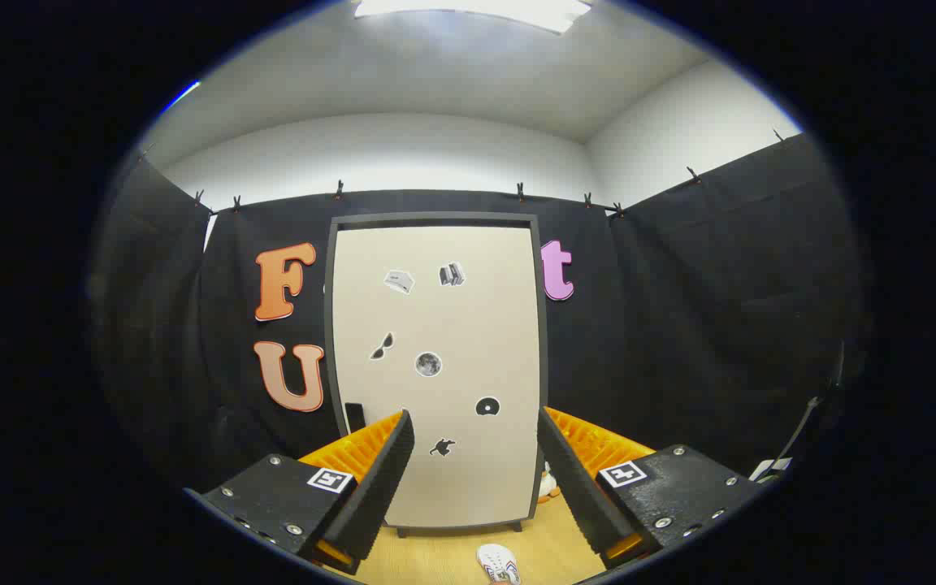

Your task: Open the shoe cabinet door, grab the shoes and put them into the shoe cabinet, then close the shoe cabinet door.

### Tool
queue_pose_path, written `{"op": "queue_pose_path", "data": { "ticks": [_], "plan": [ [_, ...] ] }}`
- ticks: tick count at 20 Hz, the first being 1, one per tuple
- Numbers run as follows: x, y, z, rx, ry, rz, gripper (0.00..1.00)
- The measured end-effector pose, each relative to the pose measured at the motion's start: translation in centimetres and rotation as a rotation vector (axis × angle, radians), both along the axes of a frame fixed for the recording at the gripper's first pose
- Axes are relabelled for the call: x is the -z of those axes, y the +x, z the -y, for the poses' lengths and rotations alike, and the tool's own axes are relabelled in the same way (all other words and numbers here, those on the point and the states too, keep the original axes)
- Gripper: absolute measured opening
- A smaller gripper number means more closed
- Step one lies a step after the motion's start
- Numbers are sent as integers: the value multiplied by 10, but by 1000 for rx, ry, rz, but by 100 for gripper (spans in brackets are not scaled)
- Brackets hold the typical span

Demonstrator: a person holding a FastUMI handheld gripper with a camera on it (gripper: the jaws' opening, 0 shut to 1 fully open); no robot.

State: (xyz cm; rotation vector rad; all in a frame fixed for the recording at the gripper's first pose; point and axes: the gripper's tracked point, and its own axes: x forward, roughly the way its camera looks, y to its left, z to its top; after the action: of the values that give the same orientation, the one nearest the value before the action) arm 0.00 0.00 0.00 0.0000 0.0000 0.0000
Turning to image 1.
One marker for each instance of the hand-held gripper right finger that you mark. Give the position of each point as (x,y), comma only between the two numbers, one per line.
(574,487)

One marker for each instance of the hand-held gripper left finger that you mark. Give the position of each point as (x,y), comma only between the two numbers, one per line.
(383,479)

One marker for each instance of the white striped shoe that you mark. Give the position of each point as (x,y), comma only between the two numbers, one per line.
(499,562)

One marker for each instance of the beige shoe cabinet door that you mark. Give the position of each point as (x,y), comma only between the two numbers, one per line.
(452,325)

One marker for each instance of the grey shoe cabinet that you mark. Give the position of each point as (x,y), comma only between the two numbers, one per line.
(435,219)

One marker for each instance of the black backdrop cloth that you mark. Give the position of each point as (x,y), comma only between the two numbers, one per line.
(679,325)

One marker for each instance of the white paper sheets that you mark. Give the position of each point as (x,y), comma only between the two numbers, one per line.
(770,467)

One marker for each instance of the row of black cloth clips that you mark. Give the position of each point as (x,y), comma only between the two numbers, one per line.
(339,189)

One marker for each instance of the ceiling light panel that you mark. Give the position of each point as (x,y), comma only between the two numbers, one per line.
(476,10)

